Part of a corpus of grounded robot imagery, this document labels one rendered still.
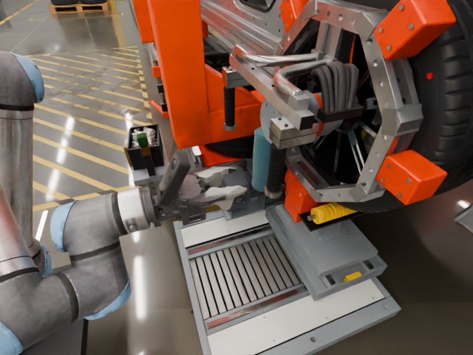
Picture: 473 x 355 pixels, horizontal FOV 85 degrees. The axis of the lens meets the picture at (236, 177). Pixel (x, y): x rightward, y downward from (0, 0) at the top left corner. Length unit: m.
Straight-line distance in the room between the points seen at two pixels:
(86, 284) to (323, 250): 0.95
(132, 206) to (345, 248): 0.97
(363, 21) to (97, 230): 0.67
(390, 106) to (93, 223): 0.62
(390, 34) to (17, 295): 0.76
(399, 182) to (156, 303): 1.11
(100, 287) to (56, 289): 0.07
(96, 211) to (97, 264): 0.10
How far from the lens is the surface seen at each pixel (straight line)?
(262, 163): 0.95
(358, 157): 0.87
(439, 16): 0.61
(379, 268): 1.35
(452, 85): 0.65
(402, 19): 0.61
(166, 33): 1.04
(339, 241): 1.29
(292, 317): 1.23
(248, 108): 1.22
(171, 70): 1.07
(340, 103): 0.56
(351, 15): 0.70
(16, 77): 0.85
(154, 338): 1.31
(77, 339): 1.08
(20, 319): 0.53
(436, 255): 1.78
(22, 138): 0.89
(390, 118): 0.61
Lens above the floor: 1.21
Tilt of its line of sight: 41 degrees down
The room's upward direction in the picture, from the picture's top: straight up
